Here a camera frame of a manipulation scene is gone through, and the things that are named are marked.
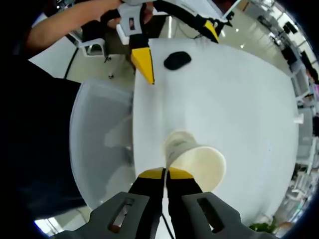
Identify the white chair black seat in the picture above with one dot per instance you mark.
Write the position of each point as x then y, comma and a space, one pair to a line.
92, 46

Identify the person's left hand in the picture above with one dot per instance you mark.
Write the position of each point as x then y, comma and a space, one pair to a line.
113, 22

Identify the white office chair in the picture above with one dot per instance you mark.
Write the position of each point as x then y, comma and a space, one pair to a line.
301, 82

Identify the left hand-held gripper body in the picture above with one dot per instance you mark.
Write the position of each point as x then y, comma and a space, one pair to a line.
127, 17

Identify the white plastic chair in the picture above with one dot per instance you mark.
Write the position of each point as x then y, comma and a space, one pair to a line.
94, 119

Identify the person's black shirt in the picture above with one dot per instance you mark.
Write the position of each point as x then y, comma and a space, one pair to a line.
37, 137

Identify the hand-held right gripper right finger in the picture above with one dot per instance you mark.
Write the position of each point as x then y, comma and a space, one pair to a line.
182, 186

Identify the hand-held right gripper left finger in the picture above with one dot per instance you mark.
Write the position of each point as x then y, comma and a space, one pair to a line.
147, 189

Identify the black computer mouse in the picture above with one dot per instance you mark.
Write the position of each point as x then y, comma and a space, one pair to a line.
177, 60

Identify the white paper cup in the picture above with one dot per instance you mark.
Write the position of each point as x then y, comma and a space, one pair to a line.
299, 119
199, 161

